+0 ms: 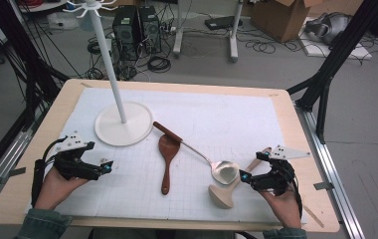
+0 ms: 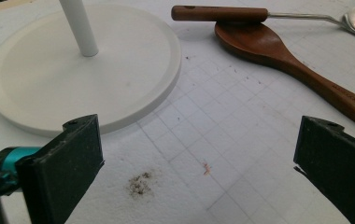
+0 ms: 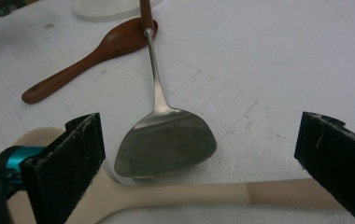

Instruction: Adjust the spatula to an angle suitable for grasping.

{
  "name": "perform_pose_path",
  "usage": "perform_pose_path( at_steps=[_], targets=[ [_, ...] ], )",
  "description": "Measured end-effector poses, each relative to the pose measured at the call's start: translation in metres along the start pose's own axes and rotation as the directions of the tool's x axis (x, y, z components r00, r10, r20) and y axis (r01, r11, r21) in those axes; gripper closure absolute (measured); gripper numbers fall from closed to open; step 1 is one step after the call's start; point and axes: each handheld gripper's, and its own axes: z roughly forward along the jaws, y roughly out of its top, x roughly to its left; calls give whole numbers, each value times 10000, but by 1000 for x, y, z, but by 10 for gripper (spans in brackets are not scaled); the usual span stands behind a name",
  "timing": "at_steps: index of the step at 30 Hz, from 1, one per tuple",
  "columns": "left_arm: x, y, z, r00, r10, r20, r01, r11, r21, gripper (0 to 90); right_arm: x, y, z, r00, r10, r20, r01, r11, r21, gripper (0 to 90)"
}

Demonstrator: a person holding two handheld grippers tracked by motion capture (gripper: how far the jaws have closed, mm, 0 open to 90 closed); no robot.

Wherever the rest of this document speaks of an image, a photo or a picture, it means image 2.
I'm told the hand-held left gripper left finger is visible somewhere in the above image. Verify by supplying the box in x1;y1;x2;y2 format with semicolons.
16;114;106;224

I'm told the brown wooden spoon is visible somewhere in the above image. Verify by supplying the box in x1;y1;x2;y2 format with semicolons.
214;21;355;131

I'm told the white grid mat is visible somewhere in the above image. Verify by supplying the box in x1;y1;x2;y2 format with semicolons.
0;0;355;224

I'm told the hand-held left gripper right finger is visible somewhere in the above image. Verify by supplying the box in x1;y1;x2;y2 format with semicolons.
292;115;355;224

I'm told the metal spoon with wooden handle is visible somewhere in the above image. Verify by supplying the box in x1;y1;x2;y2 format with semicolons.
170;0;355;40

